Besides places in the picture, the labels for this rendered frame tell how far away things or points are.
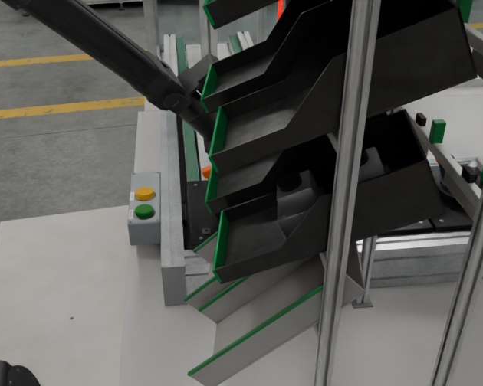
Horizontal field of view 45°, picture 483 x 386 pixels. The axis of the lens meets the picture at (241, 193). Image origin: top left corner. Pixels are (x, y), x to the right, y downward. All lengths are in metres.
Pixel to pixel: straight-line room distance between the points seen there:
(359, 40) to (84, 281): 0.88
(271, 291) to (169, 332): 0.31
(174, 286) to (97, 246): 0.28
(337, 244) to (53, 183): 2.76
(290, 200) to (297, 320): 0.16
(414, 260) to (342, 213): 0.61
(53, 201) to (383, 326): 2.28
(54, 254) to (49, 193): 1.88
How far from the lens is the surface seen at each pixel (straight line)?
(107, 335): 1.14
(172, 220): 1.24
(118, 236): 1.37
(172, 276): 1.13
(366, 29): 0.54
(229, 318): 0.93
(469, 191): 0.73
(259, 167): 0.89
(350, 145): 0.58
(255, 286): 0.89
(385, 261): 1.20
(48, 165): 3.49
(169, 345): 1.11
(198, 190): 1.30
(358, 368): 1.08
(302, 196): 0.70
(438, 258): 1.24
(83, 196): 3.15
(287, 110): 0.69
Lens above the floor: 1.68
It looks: 33 degrees down
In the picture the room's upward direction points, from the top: straight up
